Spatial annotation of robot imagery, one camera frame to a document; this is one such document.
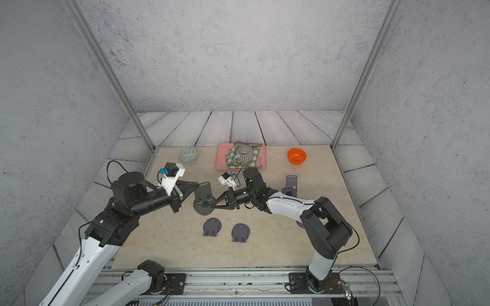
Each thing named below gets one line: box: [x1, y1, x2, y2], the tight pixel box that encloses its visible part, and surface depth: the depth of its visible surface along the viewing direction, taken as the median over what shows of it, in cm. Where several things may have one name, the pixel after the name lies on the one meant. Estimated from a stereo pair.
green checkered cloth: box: [225, 145, 259, 169], surface depth 113 cm
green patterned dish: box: [177, 147, 200, 166], surface depth 117 cm
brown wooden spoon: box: [233, 140, 263, 148], surface depth 125 cm
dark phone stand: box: [193, 181, 216, 216], surface depth 68 cm
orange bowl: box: [287, 147, 308, 166], surface depth 113 cm
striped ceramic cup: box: [233, 144, 254, 164], surface depth 110 cm
